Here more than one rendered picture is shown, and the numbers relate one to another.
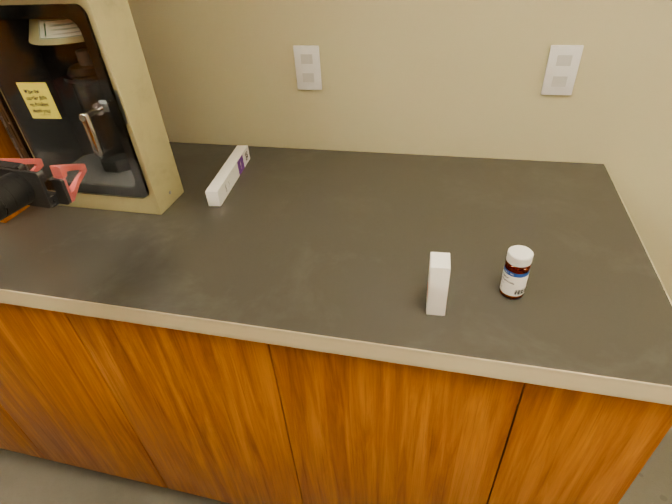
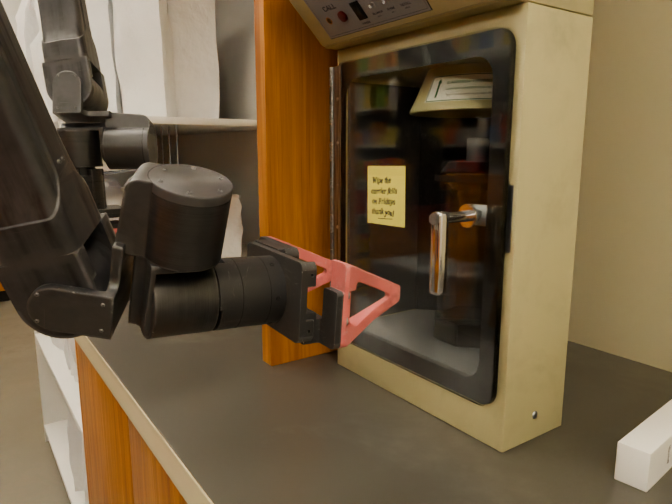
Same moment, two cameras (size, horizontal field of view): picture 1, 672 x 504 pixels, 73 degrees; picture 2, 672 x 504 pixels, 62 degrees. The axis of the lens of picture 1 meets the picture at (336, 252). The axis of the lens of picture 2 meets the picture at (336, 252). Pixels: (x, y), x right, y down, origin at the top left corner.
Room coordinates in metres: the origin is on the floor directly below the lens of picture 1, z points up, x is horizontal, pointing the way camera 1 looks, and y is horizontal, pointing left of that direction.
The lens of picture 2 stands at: (0.38, 0.19, 1.27)
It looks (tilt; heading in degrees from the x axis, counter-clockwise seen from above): 10 degrees down; 39
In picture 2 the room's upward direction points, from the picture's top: straight up
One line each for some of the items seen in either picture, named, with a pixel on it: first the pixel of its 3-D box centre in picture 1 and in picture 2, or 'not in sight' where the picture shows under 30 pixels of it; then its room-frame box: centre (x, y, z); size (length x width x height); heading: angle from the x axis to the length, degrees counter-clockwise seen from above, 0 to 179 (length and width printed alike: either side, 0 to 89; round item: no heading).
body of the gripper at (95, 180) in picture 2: not in sight; (83, 195); (0.75, 0.94, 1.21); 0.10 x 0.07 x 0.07; 164
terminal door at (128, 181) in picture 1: (58, 111); (405, 215); (0.97, 0.56, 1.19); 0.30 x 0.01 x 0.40; 74
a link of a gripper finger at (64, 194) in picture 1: (60, 177); (345, 293); (0.74, 0.47, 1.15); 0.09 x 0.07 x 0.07; 162
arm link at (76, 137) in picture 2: not in sight; (83, 149); (0.75, 0.93, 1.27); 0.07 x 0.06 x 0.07; 134
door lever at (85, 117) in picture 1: (97, 130); (450, 249); (0.91, 0.47, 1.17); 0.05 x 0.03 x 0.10; 164
